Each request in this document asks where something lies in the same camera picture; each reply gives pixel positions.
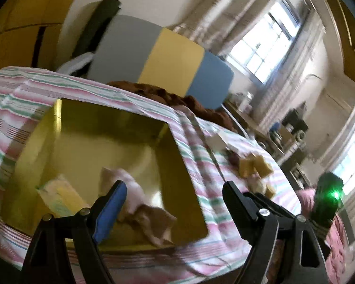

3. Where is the grey yellow blue chair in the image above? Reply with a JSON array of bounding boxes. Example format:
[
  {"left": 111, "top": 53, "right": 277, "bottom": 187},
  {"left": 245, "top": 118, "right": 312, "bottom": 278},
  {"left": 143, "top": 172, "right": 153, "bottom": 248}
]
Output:
[{"left": 55, "top": 0, "right": 235, "bottom": 111}]

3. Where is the dark brown blanket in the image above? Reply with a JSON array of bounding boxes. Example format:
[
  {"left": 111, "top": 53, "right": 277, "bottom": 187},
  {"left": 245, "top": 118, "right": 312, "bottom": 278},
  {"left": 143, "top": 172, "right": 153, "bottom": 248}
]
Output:
[{"left": 107, "top": 81, "right": 238, "bottom": 133}]

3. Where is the gold metal tin box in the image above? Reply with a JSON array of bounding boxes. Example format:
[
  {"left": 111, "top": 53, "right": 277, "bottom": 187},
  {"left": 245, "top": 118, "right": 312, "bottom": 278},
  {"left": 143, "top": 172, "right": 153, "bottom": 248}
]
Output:
[{"left": 0, "top": 99, "right": 208, "bottom": 246}]

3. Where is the beige curtain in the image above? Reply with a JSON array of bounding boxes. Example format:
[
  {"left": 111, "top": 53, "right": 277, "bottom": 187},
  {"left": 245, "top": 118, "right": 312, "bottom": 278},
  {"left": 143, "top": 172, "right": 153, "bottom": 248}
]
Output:
[{"left": 171, "top": 0, "right": 355, "bottom": 169}]

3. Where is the cracker packet green wrapper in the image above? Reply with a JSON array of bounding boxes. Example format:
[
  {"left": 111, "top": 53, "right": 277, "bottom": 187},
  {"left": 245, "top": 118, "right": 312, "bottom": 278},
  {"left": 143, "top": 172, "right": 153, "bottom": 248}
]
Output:
[{"left": 36, "top": 175, "right": 90, "bottom": 217}]

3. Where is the wooden wardrobe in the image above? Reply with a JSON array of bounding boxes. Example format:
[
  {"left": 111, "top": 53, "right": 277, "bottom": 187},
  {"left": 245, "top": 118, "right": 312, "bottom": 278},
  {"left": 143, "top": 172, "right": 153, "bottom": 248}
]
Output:
[{"left": 0, "top": 0, "right": 74, "bottom": 69}]

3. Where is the white square box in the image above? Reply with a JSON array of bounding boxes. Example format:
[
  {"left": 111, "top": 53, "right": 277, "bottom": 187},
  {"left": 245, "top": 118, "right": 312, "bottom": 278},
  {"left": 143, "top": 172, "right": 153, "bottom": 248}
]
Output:
[{"left": 207, "top": 131, "right": 239, "bottom": 153}]

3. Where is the yellow sponge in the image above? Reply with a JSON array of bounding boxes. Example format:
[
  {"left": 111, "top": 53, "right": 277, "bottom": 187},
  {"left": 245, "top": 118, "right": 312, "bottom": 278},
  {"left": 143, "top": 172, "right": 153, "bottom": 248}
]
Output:
[{"left": 239, "top": 154, "right": 273, "bottom": 179}]

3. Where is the window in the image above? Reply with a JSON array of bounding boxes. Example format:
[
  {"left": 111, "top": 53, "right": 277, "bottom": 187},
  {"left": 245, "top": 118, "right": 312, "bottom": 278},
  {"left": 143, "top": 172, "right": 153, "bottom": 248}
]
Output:
[{"left": 226, "top": 0, "right": 308, "bottom": 85}]

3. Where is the striped pink green bedsheet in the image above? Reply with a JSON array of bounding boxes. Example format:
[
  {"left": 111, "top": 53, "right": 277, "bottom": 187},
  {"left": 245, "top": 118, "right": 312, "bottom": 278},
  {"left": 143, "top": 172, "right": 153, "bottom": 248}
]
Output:
[{"left": 0, "top": 65, "right": 304, "bottom": 282}]

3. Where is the pink striped cloth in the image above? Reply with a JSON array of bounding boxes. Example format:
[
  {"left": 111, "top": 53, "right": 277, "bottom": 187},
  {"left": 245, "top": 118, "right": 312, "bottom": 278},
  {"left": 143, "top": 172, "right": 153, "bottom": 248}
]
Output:
[{"left": 100, "top": 167, "right": 176, "bottom": 248}]

